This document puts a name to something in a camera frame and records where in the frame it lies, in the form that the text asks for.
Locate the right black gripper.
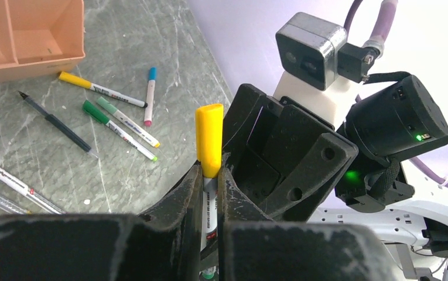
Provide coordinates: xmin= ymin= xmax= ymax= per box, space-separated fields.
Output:
xmin=243 ymin=74 xmax=448 ymax=221

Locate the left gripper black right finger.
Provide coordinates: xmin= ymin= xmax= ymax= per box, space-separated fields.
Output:
xmin=218 ymin=168 xmax=395 ymax=280

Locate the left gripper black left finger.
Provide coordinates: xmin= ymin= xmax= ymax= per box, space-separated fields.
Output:
xmin=0 ymin=165 xmax=203 ymax=280

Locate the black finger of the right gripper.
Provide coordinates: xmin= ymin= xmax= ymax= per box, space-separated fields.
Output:
xmin=223 ymin=84 xmax=286 ymax=167

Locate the green tip pen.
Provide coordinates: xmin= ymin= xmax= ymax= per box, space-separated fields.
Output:
xmin=82 ymin=100 xmax=158 ymax=162

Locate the yellow cap purple tip pen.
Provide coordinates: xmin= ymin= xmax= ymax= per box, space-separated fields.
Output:
xmin=0 ymin=167 xmax=66 ymax=214

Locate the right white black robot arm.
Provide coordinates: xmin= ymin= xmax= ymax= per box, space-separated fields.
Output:
xmin=218 ymin=71 xmax=448 ymax=280

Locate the blue cap pink tip pen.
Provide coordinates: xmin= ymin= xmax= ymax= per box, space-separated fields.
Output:
xmin=144 ymin=67 xmax=157 ymax=127

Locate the mint cap yellow tip pen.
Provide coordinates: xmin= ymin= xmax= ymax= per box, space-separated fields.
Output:
xmin=96 ymin=97 xmax=160 ymax=148

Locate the yellow cap black tip pen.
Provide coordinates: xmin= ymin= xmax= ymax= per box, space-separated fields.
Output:
xmin=58 ymin=71 xmax=148 ymax=108

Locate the black gel pen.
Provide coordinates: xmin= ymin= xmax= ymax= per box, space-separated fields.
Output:
xmin=18 ymin=91 xmax=98 ymax=159

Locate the orange desk organizer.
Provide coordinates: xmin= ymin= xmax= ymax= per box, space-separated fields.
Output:
xmin=0 ymin=0 xmax=86 ymax=83

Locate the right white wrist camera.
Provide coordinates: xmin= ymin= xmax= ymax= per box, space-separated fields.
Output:
xmin=273 ymin=12 xmax=380 ymax=129

